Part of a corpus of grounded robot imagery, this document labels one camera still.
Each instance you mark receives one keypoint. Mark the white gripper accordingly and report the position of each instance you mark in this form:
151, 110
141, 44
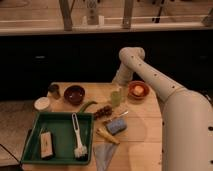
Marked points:
119, 82

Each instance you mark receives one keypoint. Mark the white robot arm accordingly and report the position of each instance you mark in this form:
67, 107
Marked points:
187, 133

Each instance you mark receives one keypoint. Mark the green plastic cup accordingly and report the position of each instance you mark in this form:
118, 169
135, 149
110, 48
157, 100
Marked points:
115, 98

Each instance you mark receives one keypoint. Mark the orange bowl with food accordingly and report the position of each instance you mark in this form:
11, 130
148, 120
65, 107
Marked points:
138, 90

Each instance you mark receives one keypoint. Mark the dark grape bunch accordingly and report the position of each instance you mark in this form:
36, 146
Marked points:
105, 111

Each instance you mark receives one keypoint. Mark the green chili pepper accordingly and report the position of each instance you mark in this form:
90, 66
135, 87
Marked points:
86, 105

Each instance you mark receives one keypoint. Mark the blue sponge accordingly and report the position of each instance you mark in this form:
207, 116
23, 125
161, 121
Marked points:
116, 126

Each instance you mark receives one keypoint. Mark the dark red bowl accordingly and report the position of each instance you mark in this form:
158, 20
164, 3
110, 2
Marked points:
74, 94

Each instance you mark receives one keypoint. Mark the grey folded cloth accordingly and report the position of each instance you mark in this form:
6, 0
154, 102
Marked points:
103, 154

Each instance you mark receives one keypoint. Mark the green plastic tray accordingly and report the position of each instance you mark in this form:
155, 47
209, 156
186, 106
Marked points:
60, 125

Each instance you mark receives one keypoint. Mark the white dish brush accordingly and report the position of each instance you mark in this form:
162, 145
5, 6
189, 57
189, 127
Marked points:
81, 150

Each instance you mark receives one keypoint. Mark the wooden block brush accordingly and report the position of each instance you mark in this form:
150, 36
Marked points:
46, 145

